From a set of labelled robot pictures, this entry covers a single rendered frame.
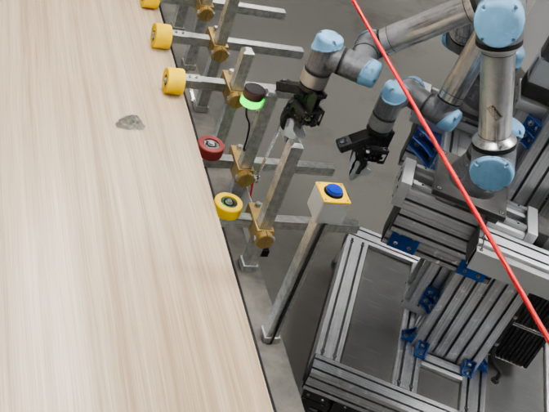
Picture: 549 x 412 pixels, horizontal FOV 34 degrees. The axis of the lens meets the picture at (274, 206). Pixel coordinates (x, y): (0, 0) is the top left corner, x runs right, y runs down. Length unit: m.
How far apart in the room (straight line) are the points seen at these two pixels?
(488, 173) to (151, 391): 1.06
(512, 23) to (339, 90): 2.77
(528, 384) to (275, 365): 1.35
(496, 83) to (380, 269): 1.40
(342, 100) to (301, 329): 1.73
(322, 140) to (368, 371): 1.64
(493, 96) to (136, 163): 0.96
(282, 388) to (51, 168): 0.82
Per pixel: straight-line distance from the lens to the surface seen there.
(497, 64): 2.31
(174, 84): 2.74
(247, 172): 2.63
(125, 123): 2.61
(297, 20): 5.46
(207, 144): 2.62
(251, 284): 2.54
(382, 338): 3.30
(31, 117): 2.57
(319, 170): 2.78
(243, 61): 2.72
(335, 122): 4.66
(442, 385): 3.27
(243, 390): 2.02
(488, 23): 2.24
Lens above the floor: 2.43
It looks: 38 degrees down
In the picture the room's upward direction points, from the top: 22 degrees clockwise
